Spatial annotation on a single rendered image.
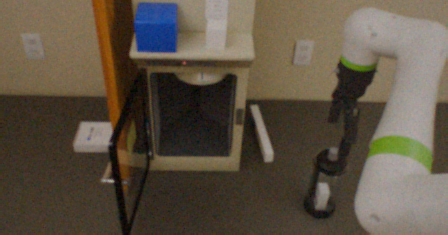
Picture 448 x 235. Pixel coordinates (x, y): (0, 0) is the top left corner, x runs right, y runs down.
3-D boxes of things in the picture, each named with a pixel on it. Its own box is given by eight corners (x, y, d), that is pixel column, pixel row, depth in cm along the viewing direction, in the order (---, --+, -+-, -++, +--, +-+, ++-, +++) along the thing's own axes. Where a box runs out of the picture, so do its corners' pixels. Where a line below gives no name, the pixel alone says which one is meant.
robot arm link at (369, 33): (353, -6, 114) (344, 15, 107) (407, 5, 111) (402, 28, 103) (341, 44, 124) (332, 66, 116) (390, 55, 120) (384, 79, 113)
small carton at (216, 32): (207, 38, 127) (208, 18, 123) (226, 39, 127) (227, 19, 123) (205, 48, 123) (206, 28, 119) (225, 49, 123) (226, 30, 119)
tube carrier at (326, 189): (300, 191, 160) (310, 147, 146) (332, 191, 161) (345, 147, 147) (305, 218, 152) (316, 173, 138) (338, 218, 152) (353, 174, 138)
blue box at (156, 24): (140, 31, 128) (138, 1, 122) (178, 32, 128) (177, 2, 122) (136, 52, 120) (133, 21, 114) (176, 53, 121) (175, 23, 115)
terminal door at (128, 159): (149, 164, 161) (141, 69, 135) (126, 241, 138) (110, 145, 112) (147, 164, 161) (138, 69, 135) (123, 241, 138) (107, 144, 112)
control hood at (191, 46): (136, 60, 135) (133, 30, 128) (249, 62, 136) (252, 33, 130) (131, 85, 126) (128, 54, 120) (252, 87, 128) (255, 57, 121)
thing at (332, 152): (312, 154, 147) (316, 139, 143) (342, 154, 147) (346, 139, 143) (317, 176, 140) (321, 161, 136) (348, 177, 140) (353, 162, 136)
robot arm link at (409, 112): (376, 128, 90) (364, 157, 99) (440, 146, 87) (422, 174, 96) (408, 4, 109) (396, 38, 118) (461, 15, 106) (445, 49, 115)
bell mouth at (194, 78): (174, 51, 156) (173, 37, 152) (227, 52, 156) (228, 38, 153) (171, 84, 142) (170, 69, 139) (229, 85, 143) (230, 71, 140)
